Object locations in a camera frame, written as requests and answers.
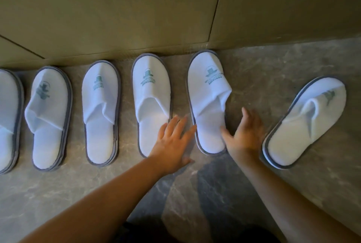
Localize person's right hand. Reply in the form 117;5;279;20
221;107;266;166

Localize row of white slippers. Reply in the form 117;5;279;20
0;49;347;175

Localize person's dark trousers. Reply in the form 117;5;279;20
113;217;281;243

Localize person's right forearm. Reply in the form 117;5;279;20
235;155;361;243

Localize person's left hand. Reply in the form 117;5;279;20
148;115;197;176

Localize person's left forearm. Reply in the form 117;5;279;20
18;156;170;243

